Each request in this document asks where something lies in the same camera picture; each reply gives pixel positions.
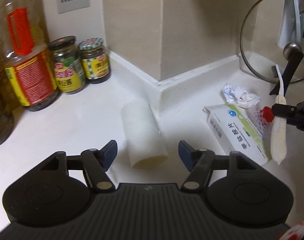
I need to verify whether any white paper towel roll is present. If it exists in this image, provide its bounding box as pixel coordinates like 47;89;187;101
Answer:
121;100;168;169

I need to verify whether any white toothbrush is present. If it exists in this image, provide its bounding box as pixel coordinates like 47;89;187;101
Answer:
271;64;287;165

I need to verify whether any red bottle cap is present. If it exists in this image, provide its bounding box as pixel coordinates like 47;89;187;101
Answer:
259;106;274;124

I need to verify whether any black lid sauce jar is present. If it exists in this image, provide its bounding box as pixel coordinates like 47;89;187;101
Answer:
49;36;85;94

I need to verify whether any checkered lid sauce jar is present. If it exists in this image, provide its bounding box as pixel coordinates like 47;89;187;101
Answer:
78;37;111;84

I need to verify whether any red label oil bottle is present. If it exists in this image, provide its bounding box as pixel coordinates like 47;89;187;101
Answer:
0;0;60;112

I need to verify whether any glass pot lid black handle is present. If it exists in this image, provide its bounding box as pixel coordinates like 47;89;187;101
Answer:
239;0;304;95

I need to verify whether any white medicine box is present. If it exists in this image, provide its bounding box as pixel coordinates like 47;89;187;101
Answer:
205;104;271;166

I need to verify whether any white paper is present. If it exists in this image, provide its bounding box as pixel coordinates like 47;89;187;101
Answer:
223;83;261;109

